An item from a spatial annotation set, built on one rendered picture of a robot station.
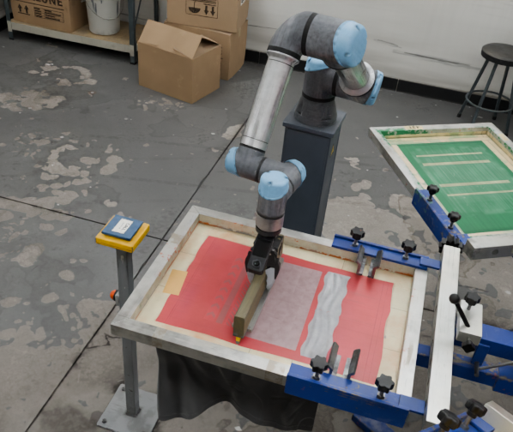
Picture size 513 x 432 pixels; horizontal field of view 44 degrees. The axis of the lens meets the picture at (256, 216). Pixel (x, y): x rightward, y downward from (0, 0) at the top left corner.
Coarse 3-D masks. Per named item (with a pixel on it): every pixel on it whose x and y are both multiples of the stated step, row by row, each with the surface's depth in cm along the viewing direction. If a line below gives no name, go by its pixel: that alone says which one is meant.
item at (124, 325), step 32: (192, 224) 203; (224, 224) 207; (160, 256) 189; (352, 256) 199; (416, 288) 187; (128, 320) 167; (416, 320) 176; (192, 352) 162; (224, 352) 161; (416, 352) 166
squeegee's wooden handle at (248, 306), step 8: (280, 256) 193; (264, 272) 177; (256, 280) 174; (264, 280) 177; (248, 288) 172; (256, 288) 172; (264, 288) 180; (248, 296) 169; (256, 296) 171; (240, 304) 167; (248, 304) 166; (256, 304) 174; (240, 312) 164; (248, 312) 165; (240, 320) 163; (248, 320) 167; (240, 328) 165; (240, 336) 166
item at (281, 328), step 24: (192, 288) 184; (216, 288) 185; (168, 312) 176; (192, 312) 176; (264, 312) 179; (288, 312) 179; (312, 312) 180; (216, 336) 170; (264, 336) 171; (288, 336) 172; (336, 336) 174; (360, 336) 174; (360, 360) 167
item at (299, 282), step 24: (216, 240) 203; (192, 264) 193; (216, 264) 194; (288, 264) 196; (312, 264) 197; (288, 288) 187; (312, 288) 188; (360, 288) 190; (384, 288) 191; (360, 312) 182; (384, 312) 183
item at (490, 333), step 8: (456, 320) 170; (488, 328) 168; (496, 328) 168; (488, 336) 166; (496, 336) 166; (504, 336) 166; (512, 336) 167; (456, 344) 169; (488, 344) 165; (496, 344) 165; (504, 344) 164; (512, 344) 164; (488, 352) 167; (496, 352) 166; (504, 352) 165; (512, 352) 165; (512, 360) 166
